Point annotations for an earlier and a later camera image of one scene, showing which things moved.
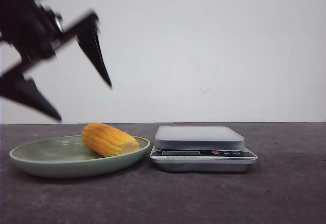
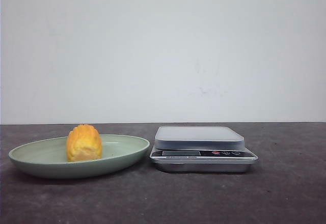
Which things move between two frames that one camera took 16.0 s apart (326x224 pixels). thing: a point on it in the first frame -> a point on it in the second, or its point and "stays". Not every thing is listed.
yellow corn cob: (107, 141) -> (83, 142)
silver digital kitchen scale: (200, 149) stays
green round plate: (69, 157) stays
